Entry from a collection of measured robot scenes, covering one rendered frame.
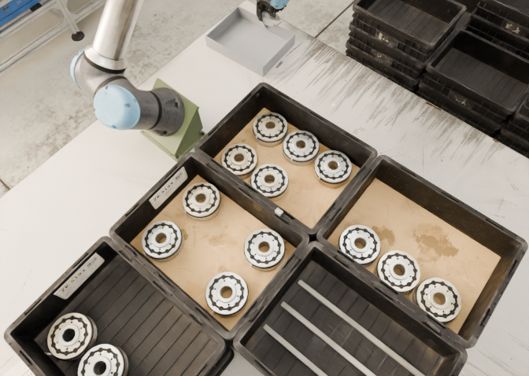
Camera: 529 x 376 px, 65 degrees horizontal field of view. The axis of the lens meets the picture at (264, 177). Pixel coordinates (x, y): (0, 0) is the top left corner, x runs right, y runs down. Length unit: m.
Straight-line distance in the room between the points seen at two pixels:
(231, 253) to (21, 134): 1.80
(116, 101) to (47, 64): 1.77
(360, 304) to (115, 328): 0.59
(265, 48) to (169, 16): 1.39
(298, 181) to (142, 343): 0.57
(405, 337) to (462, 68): 1.41
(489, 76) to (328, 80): 0.89
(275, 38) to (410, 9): 0.78
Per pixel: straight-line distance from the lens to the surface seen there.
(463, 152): 1.49
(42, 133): 2.61
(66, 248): 1.38
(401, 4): 2.23
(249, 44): 1.67
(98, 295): 1.16
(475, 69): 2.20
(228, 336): 0.95
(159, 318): 1.09
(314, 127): 1.21
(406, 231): 1.16
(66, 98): 2.70
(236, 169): 1.16
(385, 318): 1.08
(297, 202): 1.14
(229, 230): 1.12
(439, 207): 1.16
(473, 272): 1.18
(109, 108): 1.21
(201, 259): 1.10
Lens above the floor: 1.87
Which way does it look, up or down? 62 degrees down
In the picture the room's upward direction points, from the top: 4 degrees counter-clockwise
